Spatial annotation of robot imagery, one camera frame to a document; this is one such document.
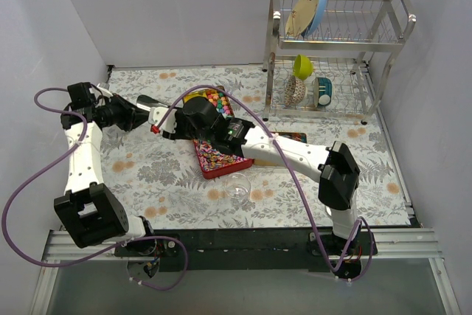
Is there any red tin of swirl lollipops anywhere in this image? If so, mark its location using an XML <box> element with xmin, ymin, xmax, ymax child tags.
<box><xmin>193</xmin><ymin>140</ymin><xmax>254</xmax><ymax>179</ymax></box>

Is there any clear glass jar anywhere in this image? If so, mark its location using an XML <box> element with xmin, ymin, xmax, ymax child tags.
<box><xmin>223</xmin><ymin>173</ymin><xmax>251</xmax><ymax>207</ymax></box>

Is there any steel dish rack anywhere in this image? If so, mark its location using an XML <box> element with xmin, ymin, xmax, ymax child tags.
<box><xmin>263</xmin><ymin>0</ymin><xmax>417</xmax><ymax>125</ymax></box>

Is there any teal white bowl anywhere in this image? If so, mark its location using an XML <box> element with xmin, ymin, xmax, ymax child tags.
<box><xmin>313</xmin><ymin>77</ymin><xmax>333</xmax><ymax>108</ymax></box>

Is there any patterned brown bowl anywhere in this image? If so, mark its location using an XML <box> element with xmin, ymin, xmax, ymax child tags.
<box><xmin>284</xmin><ymin>75</ymin><xmax>307</xmax><ymax>106</ymax></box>

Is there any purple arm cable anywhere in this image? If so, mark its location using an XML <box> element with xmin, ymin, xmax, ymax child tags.
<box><xmin>1</xmin><ymin>87</ymin><xmax>190</xmax><ymax>291</ymax></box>
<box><xmin>156</xmin><ymin>85</ymin><xmax>377</xmax><ymax>283</ymax></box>

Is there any metal scoop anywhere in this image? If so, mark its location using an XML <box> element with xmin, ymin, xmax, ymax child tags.
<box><xmin>136</xmin><ymin>94</ymin><xmax>169</xmax><ymax>111</ymax></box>

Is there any green bowl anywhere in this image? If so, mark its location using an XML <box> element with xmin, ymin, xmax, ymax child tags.
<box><xmin>293</xmin><ymin>55</ymin><xmax>313</xmax><ymax>80</ymax></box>

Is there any cream plate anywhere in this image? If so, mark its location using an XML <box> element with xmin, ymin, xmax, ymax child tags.
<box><xmin>285</xmin><ymin>0</ymin><xmax>318</xmax><ymax>38</ymax></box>

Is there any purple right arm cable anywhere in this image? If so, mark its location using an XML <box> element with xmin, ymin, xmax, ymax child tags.
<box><xmin>156</xmin><ymin>85</ymin><xmax>377</xmax><ymax>283</ymax></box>

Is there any green tin of star candies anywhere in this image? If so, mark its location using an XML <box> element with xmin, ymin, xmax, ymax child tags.
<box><xmin>182</xmin><ymin>89</ymin><xmax>234</xmax><ymax>117</ymax></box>

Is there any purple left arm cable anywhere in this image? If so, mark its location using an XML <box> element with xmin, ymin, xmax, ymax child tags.
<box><xmin>1</xmin><ymin>87</ymin><xmax>190</xmax><ymax>291</ymax></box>

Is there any aluminium frame rail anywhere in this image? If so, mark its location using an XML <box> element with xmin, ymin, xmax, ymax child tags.
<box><xmin>42</xmin><ymin>229</ymin><xmax>130</xmax><ymax>261</ymax></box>

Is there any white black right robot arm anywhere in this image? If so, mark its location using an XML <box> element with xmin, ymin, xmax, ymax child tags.
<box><xmin>149</xmin><ymin>97</ymin><xmax>361</xmax><ymax>255</ymax></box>

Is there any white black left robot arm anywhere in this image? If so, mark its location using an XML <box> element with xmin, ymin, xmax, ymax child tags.
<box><xmin>54</xmin><ymin>83</ymin><xmax>157</xmax><ymax>256</ymax></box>

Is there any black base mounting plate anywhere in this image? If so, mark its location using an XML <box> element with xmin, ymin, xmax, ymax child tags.
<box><xmin>114</xmin><ymin>227</ymin><xmax>371</xmax><ymax>272</ymax></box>

